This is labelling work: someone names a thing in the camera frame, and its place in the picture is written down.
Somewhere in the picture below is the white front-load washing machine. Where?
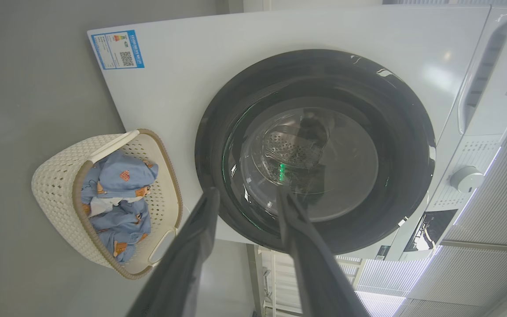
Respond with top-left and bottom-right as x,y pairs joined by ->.
87,5 -> 507,261

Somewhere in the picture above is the dark round glass washer door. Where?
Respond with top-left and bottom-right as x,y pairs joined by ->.
195,49 -> 437,255

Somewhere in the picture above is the blue energy label sticker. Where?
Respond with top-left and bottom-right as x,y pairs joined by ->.
91,29 -> 145,70

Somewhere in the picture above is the white metal rack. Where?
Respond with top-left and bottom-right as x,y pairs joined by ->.
247,243 -> 364,317

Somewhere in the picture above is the white washing machine dial knob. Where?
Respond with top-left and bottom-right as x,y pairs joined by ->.
449,166 -> 485,193

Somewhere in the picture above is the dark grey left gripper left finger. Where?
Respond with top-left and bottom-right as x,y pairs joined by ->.
126,187 -> 220,317

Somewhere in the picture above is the white detergent drawer panel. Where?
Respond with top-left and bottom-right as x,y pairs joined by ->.
457,7 -> 507,137

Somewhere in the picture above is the cream perforated laundry basket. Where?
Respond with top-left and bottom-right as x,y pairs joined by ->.
31,129 -> 183,280

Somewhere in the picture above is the blue bear-print garment white lining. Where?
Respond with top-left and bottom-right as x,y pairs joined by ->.
81,151 -> 159,216

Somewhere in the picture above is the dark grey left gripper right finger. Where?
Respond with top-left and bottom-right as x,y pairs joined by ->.
277,185 -> 369,317

